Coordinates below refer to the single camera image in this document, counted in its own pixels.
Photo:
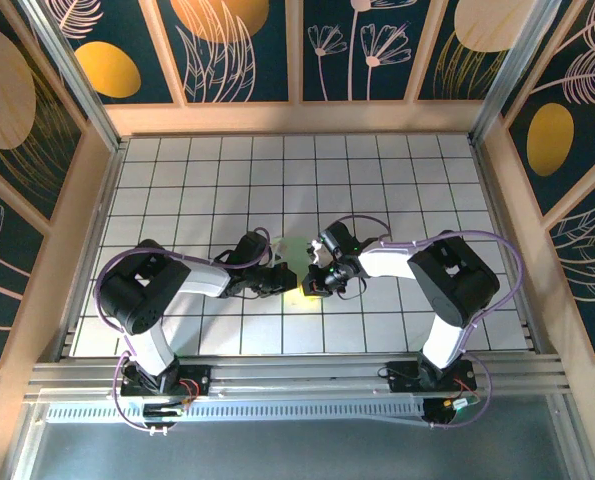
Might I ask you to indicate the grey metal panel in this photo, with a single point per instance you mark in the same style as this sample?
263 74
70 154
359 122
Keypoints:
302 450

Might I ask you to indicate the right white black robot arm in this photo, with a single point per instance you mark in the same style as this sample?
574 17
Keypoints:
452 280

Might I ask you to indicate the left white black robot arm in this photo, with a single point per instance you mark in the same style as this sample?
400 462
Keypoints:
142 295

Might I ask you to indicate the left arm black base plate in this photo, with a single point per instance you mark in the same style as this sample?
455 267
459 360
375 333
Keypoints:
199 376

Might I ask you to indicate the short aluminium frame post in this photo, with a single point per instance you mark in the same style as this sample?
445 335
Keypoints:
26 440
574 440

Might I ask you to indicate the light green paper sheet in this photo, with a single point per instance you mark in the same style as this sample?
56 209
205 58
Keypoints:
294 250

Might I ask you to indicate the long aluminium base rail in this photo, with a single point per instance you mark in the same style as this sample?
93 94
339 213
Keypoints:
302 372

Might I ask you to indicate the aluminium table side rail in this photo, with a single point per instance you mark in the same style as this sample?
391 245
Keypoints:
505 250
93 250

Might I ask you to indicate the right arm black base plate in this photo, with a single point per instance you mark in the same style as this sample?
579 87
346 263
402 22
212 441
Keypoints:
402 376

